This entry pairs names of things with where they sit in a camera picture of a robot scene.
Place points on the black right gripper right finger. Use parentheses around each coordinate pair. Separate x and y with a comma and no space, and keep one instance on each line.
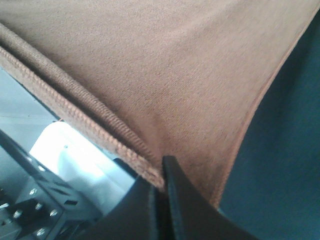
(192,217)

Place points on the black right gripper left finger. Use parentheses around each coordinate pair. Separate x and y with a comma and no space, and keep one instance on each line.
(134,218)

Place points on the black table cloth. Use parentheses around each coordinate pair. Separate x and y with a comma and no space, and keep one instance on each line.
(273,190)

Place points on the brown microfibre towel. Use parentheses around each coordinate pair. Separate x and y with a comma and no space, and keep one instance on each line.
(149,78)

